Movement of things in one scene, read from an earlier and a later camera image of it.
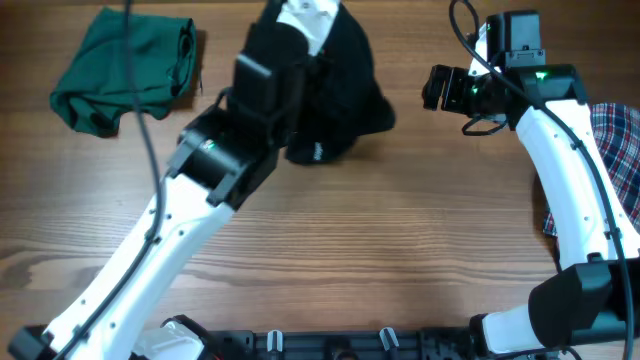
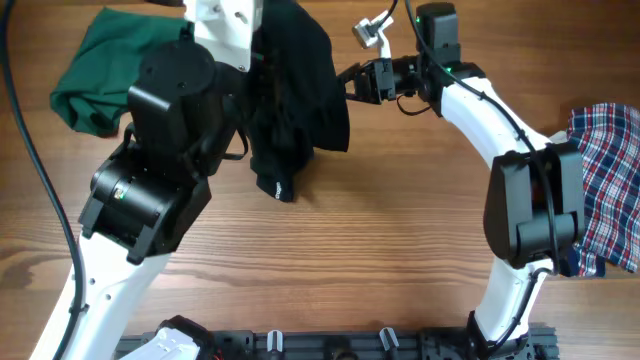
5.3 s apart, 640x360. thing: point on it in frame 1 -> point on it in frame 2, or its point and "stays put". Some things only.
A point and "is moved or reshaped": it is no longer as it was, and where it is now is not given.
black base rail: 462,343 stays put
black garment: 342,103 is moved or reshaped
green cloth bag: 95,90 stays put
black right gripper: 454,78 -> 372,81
